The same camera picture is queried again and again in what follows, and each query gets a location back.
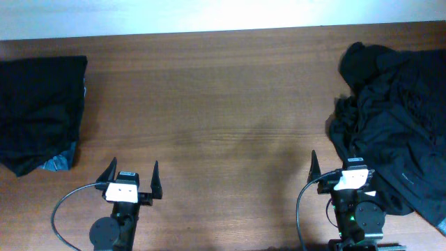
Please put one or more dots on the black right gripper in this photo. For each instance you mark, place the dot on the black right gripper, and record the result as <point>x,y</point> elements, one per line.
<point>327,183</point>

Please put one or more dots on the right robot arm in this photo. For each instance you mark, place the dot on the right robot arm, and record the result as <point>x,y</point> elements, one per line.
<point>360,217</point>

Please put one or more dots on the black clothes pile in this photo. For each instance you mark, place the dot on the black clothes pile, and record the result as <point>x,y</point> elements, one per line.
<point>395,120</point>

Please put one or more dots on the folded black clothes stack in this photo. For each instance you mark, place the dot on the folded black clothes stack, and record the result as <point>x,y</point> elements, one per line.
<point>42,102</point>

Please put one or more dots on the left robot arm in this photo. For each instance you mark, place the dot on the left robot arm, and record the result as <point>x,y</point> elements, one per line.
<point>117,231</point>

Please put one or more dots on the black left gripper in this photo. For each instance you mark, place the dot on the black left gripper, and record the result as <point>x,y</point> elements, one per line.
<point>146,199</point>

